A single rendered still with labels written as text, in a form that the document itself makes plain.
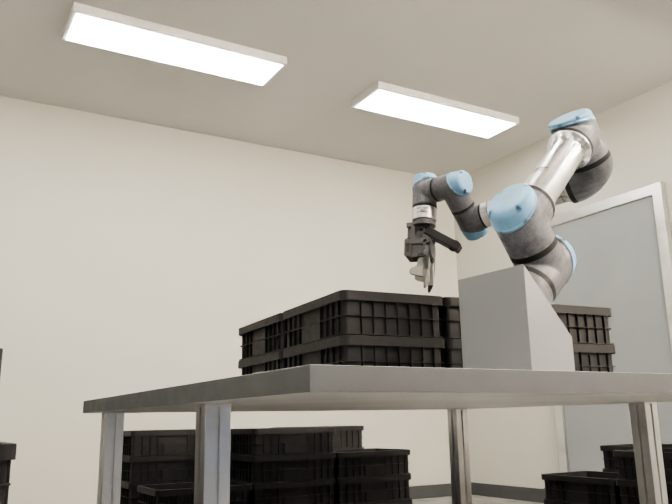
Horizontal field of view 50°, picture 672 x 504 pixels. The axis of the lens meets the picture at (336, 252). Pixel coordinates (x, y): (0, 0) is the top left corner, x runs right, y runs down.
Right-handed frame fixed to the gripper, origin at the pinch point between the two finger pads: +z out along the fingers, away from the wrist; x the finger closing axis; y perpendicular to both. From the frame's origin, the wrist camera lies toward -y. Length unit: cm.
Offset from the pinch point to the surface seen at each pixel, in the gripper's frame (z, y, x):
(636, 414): 31, -57, -48
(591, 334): 11.7, -44.5, -15.9
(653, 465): 46, -61, -47
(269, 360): 24, 46, 7
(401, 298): 11.4, 0.2, 31.2
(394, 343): 23.0, 1.4, 32.0
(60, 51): -174, 244, -89
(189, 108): -184, 215, -186
